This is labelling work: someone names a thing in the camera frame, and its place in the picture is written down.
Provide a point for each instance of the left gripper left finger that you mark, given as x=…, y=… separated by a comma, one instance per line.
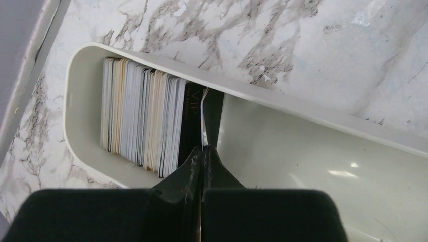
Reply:
x=166, y=212

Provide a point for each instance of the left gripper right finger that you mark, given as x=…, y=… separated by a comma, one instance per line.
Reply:
x=232, y=212

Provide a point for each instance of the stack of credit cards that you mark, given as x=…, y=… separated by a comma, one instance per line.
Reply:
x=148, y=116

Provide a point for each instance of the white oblong plastic tray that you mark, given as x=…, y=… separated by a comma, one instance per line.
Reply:
x=376, y=176

